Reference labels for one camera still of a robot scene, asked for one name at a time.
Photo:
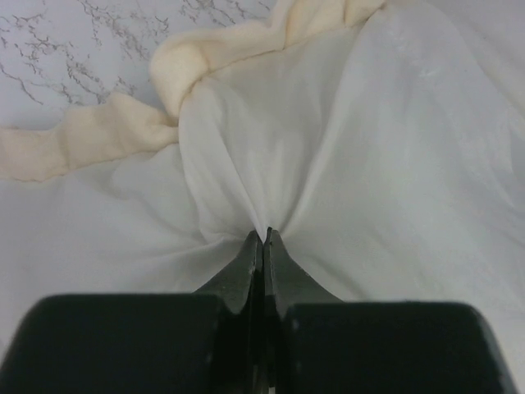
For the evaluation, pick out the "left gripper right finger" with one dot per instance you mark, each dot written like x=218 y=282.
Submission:
x=320 y=344

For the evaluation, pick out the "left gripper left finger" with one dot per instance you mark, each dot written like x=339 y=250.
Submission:
x=200 y=342

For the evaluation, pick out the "white ruffled pillowcase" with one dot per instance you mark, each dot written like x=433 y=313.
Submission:
x=384 y=140

